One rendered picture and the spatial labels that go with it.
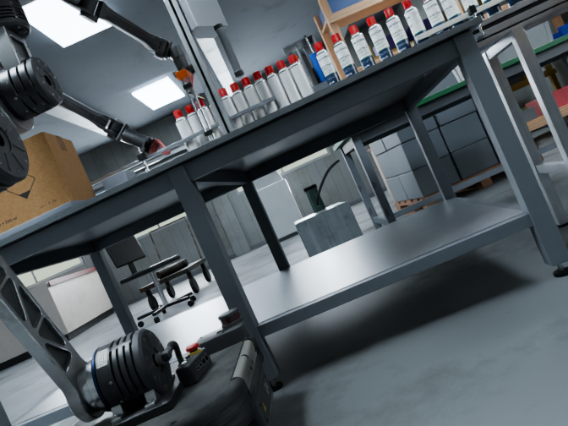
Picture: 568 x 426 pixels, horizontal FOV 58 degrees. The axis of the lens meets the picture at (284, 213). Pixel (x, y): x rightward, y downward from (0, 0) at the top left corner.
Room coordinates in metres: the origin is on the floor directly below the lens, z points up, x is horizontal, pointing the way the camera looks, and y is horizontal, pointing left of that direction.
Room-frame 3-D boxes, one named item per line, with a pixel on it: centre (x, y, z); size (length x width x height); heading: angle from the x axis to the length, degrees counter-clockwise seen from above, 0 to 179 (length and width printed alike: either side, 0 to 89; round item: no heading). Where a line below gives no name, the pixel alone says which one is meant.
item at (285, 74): (2.04, -0.23, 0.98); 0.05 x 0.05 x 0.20
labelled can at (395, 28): (1.99, -0.69, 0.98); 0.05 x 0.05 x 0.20
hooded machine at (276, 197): (9.02, 0.08, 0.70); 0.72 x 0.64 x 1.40; 90
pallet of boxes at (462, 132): (4.67, -1.63, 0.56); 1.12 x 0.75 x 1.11; 97
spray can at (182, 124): (2.09, 0.23, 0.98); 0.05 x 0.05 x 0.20
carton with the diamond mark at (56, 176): (1.87, 0.79, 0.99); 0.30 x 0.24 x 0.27; 90
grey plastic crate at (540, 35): (3.36, -1.74, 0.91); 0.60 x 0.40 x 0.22; 93
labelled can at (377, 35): (2.00, -0.62, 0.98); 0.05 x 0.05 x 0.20
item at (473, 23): (2.29, 0.19, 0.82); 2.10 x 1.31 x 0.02; 83
